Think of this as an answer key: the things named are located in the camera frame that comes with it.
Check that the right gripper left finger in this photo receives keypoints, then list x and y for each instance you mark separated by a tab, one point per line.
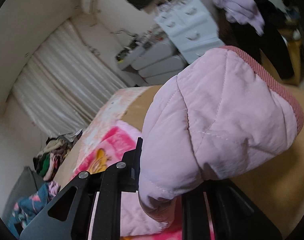
89	206

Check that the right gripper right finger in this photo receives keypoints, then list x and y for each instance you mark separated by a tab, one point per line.
218	209

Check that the pink quilted jacket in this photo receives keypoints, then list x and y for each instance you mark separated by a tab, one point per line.
220	117

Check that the pile of mixed clothes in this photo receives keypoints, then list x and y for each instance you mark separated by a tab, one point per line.
47	162

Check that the teal floral comforter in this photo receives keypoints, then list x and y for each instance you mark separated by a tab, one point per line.
27	208

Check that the tan bed sheet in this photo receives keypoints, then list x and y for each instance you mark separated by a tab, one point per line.
277	187

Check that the grey headboard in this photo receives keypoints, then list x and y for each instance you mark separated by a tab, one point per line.
28	183

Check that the pale pink kitty blanket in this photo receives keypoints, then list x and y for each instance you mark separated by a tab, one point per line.
111	112

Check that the white pleated curtain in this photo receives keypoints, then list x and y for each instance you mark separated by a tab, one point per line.
64	85

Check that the grey desk unit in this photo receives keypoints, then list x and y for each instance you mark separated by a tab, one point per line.
155	62

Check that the white drawer dresser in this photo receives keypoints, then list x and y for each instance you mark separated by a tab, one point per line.
191	25

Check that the lilac hanging garment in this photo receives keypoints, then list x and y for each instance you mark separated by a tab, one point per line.
243	12

